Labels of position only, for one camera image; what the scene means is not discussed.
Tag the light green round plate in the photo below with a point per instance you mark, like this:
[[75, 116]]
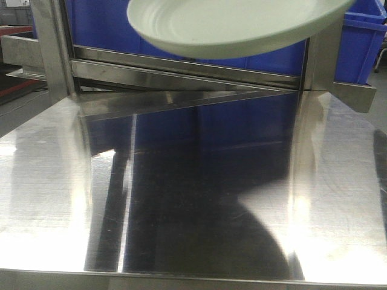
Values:
[[230, 29]]

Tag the blue plastic crate left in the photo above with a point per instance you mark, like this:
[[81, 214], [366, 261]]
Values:
[[104, 24]]

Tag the blue plastic crate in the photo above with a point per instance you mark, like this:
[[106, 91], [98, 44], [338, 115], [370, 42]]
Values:
[[104, 24], [363, 32]]

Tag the blue plastic crate right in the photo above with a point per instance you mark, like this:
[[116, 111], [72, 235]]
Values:
[[363, 32]]

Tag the stainless steel shelf frame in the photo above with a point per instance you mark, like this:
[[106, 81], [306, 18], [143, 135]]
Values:
[[95, 77]]

